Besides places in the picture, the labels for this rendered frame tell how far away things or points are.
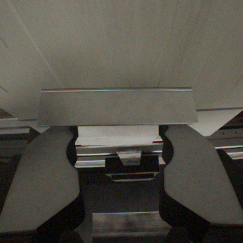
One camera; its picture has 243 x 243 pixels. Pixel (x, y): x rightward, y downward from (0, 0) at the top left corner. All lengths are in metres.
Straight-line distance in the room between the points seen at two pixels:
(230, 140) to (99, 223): 0.40
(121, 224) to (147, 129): 0.11
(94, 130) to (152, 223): 0.12
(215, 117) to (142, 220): 0.13
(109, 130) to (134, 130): 0.02
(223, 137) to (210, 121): 0.35
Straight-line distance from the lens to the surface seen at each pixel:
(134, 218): 0.23
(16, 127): 0.30
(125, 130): 0.17
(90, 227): 0.76
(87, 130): 0.17
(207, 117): 0.17
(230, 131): 0.54
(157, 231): 0.22
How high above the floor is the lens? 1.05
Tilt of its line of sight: 20 degrees down
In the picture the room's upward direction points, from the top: 178 degrees clockwise
